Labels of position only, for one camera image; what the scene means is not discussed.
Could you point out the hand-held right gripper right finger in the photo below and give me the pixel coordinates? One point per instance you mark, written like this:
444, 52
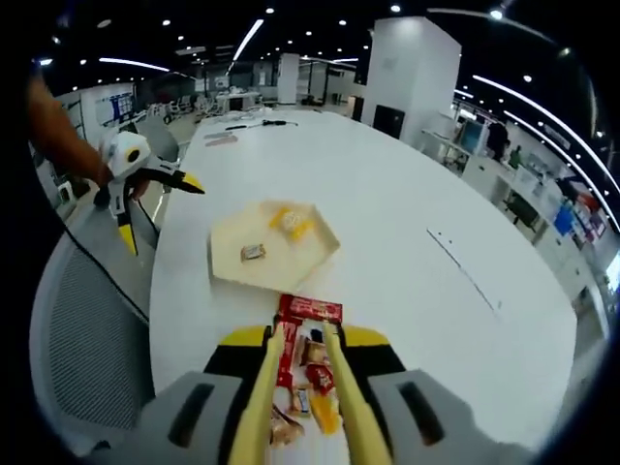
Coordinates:
412, 412

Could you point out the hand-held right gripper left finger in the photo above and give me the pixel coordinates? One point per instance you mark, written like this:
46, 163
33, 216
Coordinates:
194, 416

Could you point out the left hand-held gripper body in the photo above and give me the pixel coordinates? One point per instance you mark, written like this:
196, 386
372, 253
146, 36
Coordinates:
126, 152

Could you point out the beige food tongs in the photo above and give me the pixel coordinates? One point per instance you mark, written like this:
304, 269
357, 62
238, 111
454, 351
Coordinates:
259, 402

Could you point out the yellow food packet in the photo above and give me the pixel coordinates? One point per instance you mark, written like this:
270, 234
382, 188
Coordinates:
290, 223
325, 414

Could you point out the small red food packet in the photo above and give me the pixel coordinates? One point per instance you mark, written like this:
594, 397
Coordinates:
322, 378

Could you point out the small orange food packet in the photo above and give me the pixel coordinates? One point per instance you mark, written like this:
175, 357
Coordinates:
302, 399
254, 252

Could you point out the beige hexagonal container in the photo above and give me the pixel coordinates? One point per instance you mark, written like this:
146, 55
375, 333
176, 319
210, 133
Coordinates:
271, 264

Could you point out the person's left hand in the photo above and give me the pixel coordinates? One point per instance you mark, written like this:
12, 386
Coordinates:
138, 188

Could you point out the grey office chair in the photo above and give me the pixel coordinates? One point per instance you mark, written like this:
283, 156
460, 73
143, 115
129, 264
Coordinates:
160, 133

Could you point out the white notice board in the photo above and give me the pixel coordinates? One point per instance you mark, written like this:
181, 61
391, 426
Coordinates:
109, 106

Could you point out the white mesh office chair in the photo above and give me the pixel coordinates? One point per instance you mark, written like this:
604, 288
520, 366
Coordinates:
87, 339

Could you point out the black tool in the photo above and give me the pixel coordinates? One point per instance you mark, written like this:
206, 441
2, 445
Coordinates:
273, 122

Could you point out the small black packet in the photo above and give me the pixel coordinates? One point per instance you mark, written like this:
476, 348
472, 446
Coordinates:
317, 335

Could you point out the slim white pillar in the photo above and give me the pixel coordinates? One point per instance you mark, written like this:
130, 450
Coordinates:
288, 77

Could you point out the black cabinet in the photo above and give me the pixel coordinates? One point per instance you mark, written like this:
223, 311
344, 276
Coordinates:
389, 121

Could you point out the blue box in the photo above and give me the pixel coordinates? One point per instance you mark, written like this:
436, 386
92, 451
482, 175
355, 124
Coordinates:
564, 219

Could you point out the white counter cabinets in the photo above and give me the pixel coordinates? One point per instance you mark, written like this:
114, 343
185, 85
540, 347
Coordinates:
484, 174

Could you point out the wide white pillar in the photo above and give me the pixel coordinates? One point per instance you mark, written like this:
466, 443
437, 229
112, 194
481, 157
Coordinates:
412, 72

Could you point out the glass door cabinet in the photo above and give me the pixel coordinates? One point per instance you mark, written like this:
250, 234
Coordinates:
472, 138

